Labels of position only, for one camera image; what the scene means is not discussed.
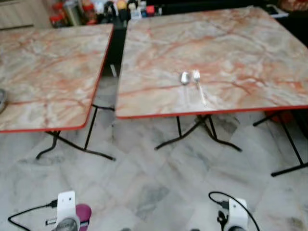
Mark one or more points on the silver metal spoon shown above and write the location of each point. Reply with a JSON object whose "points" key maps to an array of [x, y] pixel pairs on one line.
{"points": [[185, 77]]}

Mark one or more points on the white phone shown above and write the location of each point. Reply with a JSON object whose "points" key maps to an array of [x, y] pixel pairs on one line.
{"points": [[272, 10]]}

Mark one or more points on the marble folding table red edge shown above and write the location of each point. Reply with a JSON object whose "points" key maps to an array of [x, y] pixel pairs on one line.
{"points": [[240, 48], [48, 72]]}

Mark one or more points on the red sauce bottle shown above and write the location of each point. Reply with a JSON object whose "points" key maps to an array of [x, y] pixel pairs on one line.
{"points": [[89, 12]]}

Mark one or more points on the red lidded jar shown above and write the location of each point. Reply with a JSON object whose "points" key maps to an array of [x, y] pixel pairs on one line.
{"points": [[57, 18]]}

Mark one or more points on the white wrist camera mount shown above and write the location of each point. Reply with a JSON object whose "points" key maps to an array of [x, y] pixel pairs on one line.
{"points": [[237, 212], [66, 202]]}

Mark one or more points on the red object under table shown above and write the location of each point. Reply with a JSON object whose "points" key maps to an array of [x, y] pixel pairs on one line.
{"points": [[280, 116]]}

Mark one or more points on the black metal table frame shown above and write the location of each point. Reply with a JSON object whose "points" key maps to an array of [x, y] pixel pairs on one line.
{"points": [[288, 170]]}

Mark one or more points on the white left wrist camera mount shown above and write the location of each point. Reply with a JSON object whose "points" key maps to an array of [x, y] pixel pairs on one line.
{"points": [[66, 202]]}

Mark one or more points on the steel canister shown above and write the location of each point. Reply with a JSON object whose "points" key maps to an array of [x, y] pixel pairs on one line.
{"points": [[72, 12]]}

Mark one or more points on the white bottle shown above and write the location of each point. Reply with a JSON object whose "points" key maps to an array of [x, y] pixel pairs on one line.
{"points": [[135, 11]]}

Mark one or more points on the silver metal fork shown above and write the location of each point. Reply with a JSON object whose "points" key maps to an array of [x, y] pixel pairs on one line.
{"points": [[196, 75]]}

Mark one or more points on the brown woven basket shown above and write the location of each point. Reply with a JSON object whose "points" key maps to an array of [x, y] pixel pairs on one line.
{"points": [[291, 5]]}

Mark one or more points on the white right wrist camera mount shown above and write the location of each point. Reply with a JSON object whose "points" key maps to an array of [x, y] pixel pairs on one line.
{"points": [[237, 212]]}

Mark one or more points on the beige wooden cabinet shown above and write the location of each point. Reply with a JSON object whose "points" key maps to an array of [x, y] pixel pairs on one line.
{"points": [[21, 12]]}

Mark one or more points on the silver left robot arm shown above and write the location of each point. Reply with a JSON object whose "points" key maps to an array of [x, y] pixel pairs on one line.
{"points": [[65, 225]]}

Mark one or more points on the magenta plastic cup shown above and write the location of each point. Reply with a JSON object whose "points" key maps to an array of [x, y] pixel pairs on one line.
{"points": [[83, 214]]}

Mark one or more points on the grey metal bowl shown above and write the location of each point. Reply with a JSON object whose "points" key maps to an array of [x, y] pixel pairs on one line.
{"points": [[2, 101]]}

